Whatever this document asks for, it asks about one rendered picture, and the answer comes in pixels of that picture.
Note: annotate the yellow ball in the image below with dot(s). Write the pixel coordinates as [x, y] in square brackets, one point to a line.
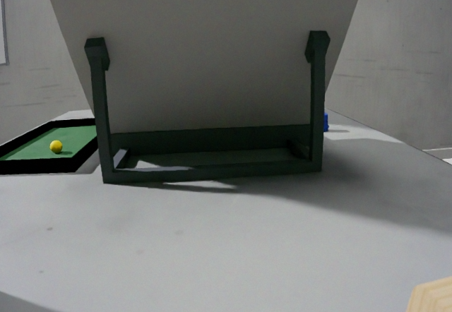
[56, 146]

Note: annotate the blue round cap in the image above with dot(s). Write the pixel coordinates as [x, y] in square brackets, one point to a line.
[326, 126]

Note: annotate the green tray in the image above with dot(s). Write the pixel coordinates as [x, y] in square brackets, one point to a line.
[22, 154]

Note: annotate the dark green u-shaped stand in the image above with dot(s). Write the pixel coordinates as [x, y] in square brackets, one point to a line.
[112, 168]

